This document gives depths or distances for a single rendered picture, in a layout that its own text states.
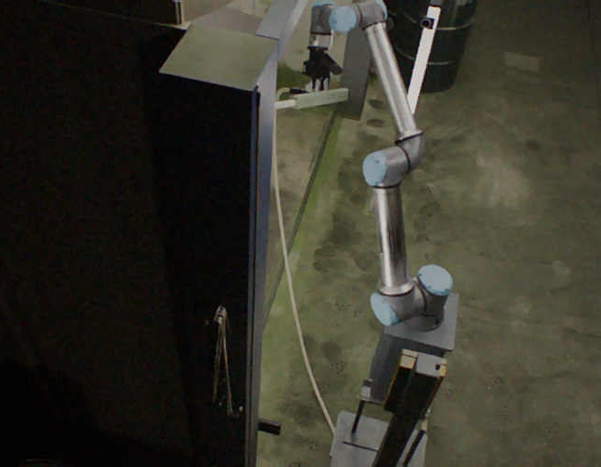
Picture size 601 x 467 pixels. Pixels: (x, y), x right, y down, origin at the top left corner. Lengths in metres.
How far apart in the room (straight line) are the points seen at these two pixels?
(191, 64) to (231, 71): 0.08
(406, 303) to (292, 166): 1.93
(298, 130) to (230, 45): 3.35
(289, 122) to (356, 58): 0.66
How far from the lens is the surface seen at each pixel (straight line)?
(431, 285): 2.68
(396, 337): 2.84
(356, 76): 4.61
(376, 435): 2.43
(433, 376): 1.59
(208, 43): 1.30
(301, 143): 4.51
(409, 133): 2.46
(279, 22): 1.37
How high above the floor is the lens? 2.98
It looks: 48 degrees down
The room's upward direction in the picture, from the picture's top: 6 degrees clockwise
